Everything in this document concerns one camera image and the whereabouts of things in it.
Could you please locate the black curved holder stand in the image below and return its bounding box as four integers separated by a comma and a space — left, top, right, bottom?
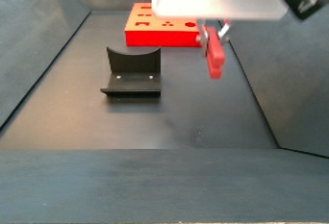
100, 48, 162, 96

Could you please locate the red double-square block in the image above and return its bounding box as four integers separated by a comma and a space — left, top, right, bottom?
206, 27, 225, 79

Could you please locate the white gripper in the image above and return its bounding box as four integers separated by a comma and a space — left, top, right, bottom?
151, 0, 288, 55

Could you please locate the red shape-sorting board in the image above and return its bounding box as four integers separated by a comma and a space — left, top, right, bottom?
124, 3, 201, 47

